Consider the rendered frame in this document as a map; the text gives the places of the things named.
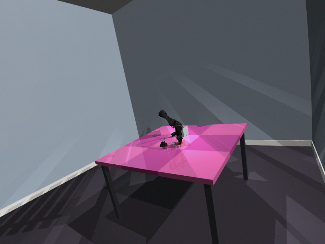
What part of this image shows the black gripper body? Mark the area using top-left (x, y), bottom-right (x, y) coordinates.
top-left (175, 130), bottom-right (183, 140)

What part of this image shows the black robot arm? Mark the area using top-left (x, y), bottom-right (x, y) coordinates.
top-left (158, 110), bottom-right (184, 137)

